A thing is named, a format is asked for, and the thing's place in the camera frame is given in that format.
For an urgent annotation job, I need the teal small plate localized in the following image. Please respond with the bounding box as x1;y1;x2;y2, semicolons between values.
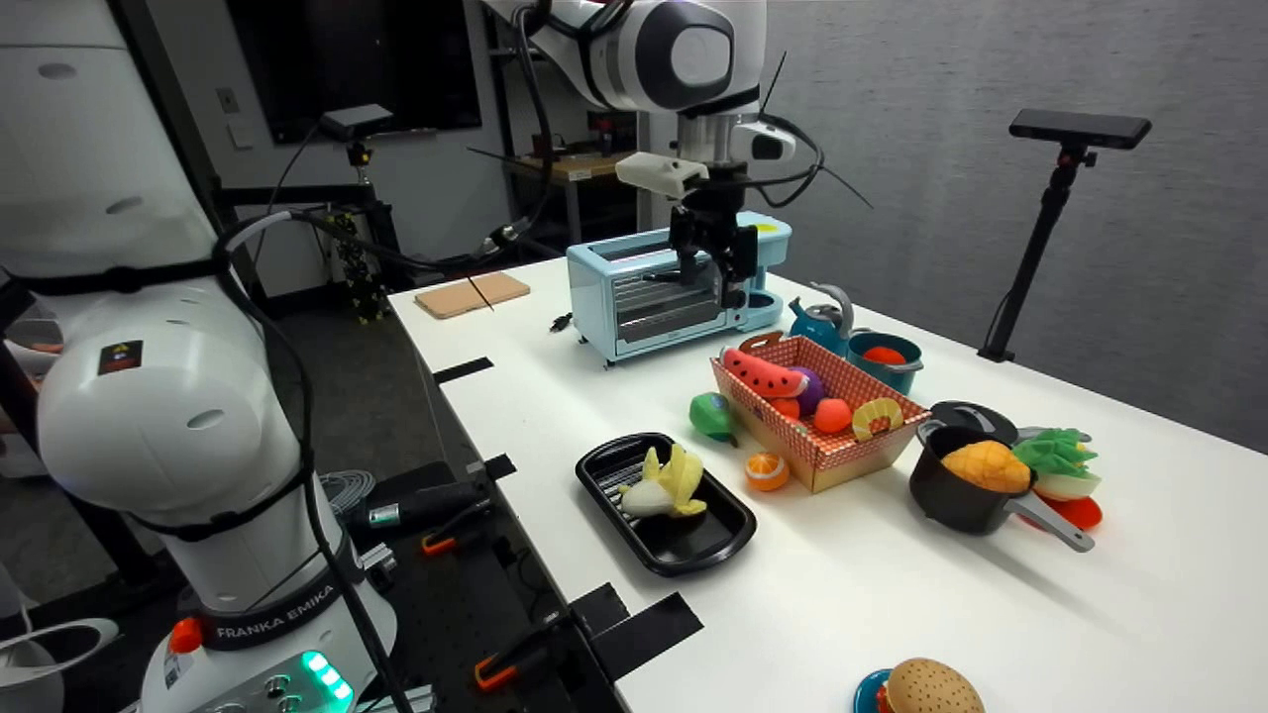
850;665;895;713

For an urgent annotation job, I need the yellow banana plush toy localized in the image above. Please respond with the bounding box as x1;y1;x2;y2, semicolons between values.
617;440;710;522

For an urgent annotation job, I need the watermelon slice plush toy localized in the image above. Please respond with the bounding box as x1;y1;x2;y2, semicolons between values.
720;345;814;403

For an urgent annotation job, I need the light blue toaster oven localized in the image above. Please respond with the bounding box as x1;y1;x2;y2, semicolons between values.
566;210;798;370

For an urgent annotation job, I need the wooden crate of toy fruit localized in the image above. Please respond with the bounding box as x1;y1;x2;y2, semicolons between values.
710;329;935;497

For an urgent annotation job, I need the peach half toy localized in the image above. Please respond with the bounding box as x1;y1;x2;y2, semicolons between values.
850;391;909;443

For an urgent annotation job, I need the purple eggplant toy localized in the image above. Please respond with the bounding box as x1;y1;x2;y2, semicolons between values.
790;365;831;416

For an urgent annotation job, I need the teal toy kettle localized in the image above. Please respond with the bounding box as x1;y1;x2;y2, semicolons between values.
786;280;859;356

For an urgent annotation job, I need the tan wooden board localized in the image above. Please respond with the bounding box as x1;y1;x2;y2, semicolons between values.
411;270;534;325

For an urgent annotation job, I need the orange black clamp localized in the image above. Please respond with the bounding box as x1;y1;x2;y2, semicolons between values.
472;618;579;699
415;501;508;564

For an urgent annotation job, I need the black toy pot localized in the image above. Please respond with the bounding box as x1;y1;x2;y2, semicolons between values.
909;395;1099;555

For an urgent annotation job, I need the green fruit toy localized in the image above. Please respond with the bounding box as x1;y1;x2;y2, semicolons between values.
685;389;741;447

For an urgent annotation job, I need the black wall monitor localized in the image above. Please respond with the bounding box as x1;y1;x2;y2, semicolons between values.
225;0;488;148

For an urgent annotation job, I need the black oven tray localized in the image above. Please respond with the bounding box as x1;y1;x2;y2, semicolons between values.
571;428;760;577

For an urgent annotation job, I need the black camera on stand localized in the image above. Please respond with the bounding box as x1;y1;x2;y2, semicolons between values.
976;107;1156;365

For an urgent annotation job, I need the orange bread plush toy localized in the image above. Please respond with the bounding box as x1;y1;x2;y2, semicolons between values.
941;436;1035;501

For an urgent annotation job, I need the black camera on tripod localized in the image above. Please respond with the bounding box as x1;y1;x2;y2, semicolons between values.
319;98;401;325

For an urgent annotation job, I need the orange half toy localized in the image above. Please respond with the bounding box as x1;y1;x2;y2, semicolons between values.
741;447;798;501

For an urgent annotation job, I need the teal toy pot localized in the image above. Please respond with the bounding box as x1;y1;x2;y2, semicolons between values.
843;329;928;395

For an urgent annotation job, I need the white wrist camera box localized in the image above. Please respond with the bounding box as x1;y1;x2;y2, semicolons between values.
612;150;715;208

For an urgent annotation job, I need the orange-red ball fruit toy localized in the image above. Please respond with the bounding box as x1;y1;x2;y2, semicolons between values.
809;395;856;440

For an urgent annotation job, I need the red plush toy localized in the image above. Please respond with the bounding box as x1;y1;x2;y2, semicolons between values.
1044;493;1110;534

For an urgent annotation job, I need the white round dish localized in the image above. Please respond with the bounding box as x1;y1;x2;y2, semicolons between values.
0;614;124;713

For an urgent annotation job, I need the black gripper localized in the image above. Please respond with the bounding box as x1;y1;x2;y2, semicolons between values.
669;165;765;312

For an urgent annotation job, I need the wooden background desk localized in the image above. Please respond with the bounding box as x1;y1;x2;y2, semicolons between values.
508;148;644;245

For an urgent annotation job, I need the black teal hand tool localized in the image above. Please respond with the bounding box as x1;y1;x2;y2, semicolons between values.
345;474;488;538

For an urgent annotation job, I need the green leafy vegetable plush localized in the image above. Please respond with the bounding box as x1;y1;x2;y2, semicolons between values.
1011;423;1103;507

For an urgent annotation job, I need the burger toy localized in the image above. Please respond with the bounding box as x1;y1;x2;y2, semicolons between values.
876;655;987;713

